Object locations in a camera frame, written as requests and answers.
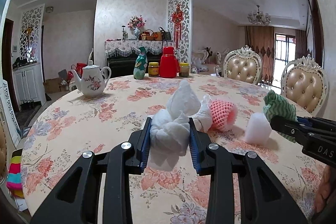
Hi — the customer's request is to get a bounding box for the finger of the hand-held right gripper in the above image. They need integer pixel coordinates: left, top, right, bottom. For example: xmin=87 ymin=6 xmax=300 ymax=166
xmin=270 ymin=115 xmax=315 ymax=144
xmin=298 ymin=116 xmax=336 ymax=132

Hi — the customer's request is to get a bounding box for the pink foam fruit net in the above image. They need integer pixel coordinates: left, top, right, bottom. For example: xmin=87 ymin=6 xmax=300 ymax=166
xmin=209 ymin=99 xmax=239 ymax=131

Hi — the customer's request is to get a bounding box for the window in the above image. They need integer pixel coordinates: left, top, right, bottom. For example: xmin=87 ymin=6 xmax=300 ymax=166
xmin=274 ymin=33 xmax=297 ymax=88

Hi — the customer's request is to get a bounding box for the black upright piano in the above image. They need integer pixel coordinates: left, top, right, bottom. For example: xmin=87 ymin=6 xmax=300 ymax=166
xmin=108 ymin=49 xmax=168 ymax=77

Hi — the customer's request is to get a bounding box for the green striped cloth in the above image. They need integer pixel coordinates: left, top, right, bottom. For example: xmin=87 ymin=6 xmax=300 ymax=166
xmin=263 ymin=90 xmax=298 ymax=143

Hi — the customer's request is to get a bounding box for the cardboard box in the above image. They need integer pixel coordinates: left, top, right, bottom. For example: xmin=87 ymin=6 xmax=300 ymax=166
xmin=43 ymin=78 xmax=71 ymax=94

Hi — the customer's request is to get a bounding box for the yellow lid glass jar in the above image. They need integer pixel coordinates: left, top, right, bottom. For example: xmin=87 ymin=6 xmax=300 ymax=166
xmin=179 ymin=63 xmax=190 ymax=77
xmin=148 ymin=62 xmax=159 ymax=77

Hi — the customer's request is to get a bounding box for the dark wooden door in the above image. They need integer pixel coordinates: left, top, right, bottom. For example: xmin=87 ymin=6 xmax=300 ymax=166
xmin=3 ymin=18 xmax=20 ymax=111

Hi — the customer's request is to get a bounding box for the floral tablecloth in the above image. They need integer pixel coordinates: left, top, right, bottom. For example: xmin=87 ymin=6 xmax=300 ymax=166
xmin=20 ymin=73 xmax=327 ymax=224

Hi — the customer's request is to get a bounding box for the green painted bottle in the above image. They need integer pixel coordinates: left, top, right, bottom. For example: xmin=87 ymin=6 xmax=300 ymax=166
xmin=133 ymin=46 xmax=147 ymax=80

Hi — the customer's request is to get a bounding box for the white foam block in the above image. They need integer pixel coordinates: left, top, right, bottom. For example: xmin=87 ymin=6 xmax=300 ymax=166
xmin=245 ymin=112 xmax=271 ymax=144

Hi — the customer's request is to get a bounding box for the white floral teapot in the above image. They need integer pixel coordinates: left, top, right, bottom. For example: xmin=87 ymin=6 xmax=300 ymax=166
xmin=70 ymin=60 xmax=112 ymax=97

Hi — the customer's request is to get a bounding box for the brown patterned curtain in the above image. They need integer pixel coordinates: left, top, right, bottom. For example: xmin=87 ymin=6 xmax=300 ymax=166
xmin=295 ymin=30 xmax=307 ymax=59
xmin=245 ymin=25 xmax=275 ymax=64

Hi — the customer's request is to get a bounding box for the floral fringed piano cover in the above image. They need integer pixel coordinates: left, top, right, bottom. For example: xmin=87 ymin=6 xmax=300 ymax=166
xmin=104 ymin=40 xmax=175 ymax=58

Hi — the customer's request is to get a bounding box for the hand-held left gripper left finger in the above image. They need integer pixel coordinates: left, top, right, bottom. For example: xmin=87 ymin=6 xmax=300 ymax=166
xmin=30 ymin=117 xmax=153 ymax=224

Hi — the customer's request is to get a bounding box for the red knot wall hanging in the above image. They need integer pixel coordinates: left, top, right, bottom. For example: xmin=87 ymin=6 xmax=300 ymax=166
xmin=172 ymin=4 xmax=184 ymax=48

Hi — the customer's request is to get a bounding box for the white carved sofa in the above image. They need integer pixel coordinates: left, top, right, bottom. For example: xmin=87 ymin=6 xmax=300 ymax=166
xmin=192 ymin=48 xmax=229 ymax=73

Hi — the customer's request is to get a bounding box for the vase with pink flowers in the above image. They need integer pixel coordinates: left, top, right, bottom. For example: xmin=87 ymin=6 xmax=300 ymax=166
xmin=128 ymin=16 xmax=146 ymax=39

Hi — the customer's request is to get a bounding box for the red bag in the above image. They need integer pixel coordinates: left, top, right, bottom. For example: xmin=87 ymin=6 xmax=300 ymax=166
xmin=69 ymin=63 xmax=87 ymax=80

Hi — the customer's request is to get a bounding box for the chandelier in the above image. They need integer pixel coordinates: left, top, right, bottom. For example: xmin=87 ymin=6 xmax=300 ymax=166
xmin=247 ymin=5 xmax=271 ymax=26

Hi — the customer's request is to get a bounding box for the rainbow striped cushion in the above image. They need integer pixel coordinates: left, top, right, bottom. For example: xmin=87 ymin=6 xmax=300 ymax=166
xmin=7 ymin=156 xmax=24 ymax=198

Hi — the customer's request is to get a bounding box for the white lattice screen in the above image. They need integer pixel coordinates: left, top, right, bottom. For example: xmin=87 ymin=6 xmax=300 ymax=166
xmin=21 ymin=5 xmax=45 ymax=63
xmin=167 ymin=0 xmax=193 ymax=73

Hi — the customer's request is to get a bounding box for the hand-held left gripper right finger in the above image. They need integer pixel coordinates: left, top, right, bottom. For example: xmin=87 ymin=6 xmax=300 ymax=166
xmin=188 ymin=118 xmax=309 ymax=224

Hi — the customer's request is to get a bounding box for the beige tufted dining chair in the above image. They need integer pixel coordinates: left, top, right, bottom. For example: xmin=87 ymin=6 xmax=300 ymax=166
xmin=281 ymin=54 xmax=328 ymax=115
xmin=223 ymin=46 xmax=263 ymax=85

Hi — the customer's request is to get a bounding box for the dark handbag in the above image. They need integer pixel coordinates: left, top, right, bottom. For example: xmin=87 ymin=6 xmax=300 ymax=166
xmin=158 ymin=27 xmax=172 ymax=41

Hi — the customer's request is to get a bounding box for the red thermos jug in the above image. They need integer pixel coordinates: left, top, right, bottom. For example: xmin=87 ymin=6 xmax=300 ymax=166
xmin=159 ymin=47 xmax=180 ymax=78

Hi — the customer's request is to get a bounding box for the low white cabinet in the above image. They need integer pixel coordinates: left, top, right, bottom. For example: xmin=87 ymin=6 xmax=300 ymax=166
xmin=13 ymin=61 xmax=46 ymax=107

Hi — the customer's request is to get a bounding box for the person's right hand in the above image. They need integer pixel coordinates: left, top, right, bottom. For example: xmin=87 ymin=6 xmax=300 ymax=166
xmin=314 ymin=163 xmax=336 ymax=214

